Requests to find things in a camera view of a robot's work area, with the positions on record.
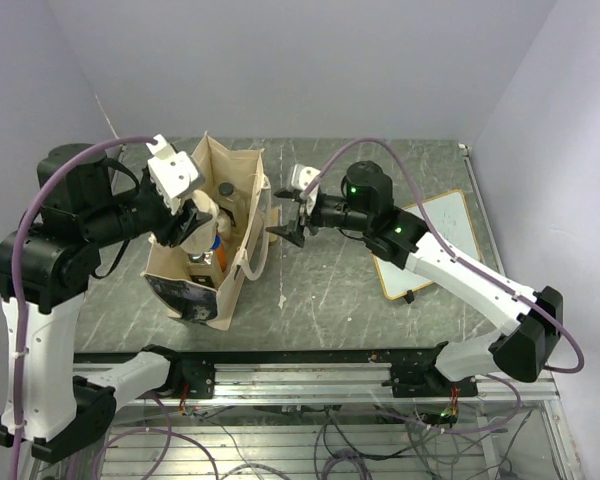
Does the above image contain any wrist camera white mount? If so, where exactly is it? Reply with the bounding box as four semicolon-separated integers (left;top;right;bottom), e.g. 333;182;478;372
288;164;320;214
147;135;205;215

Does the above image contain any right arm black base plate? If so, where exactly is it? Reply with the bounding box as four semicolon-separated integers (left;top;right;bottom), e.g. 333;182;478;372
384;348;478;399

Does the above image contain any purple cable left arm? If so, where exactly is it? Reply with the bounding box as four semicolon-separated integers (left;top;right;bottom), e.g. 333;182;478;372
7;135;216;480

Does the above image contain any beige round lotion bottle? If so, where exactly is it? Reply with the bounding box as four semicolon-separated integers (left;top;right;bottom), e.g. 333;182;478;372
180;189;219;255

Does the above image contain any beige squeeze tube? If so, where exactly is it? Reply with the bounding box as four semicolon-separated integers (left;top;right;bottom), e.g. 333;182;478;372
268;205;281;245

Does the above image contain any orange pump bottle blue collar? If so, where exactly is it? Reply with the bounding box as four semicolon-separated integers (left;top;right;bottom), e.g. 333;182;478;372
211;235;228;271

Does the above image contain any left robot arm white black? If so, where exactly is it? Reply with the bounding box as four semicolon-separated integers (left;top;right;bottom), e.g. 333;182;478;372
0;136;210;463

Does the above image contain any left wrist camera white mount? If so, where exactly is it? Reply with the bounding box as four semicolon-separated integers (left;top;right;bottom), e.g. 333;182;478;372
147;135;205;215

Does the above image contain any yellow-framed whiteboard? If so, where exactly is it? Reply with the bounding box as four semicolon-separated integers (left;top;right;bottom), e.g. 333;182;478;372
372;189;483;302

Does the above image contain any aluminium rail frame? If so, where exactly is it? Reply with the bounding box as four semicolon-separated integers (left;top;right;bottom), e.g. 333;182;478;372
33;360;561;406

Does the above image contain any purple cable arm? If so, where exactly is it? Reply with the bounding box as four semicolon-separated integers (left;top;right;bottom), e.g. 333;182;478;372
302;137;585;435
7;135;216;480

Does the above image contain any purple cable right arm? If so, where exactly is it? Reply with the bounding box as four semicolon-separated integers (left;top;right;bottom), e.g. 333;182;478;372
302;137;585;435

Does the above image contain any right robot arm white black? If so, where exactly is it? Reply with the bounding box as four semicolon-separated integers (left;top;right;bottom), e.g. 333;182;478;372
267;161;563;396

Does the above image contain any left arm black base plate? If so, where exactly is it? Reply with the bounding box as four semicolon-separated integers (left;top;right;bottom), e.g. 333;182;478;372
169;361;216;400

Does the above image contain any cream canvas tote bag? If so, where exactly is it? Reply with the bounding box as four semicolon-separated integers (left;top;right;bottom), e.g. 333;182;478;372
142;135;271;331

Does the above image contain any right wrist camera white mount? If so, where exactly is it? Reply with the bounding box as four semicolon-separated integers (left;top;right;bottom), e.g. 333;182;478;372
288;164;320;214

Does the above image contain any clear square bottle black cap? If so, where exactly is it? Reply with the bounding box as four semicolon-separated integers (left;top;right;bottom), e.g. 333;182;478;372
217;182;243;211

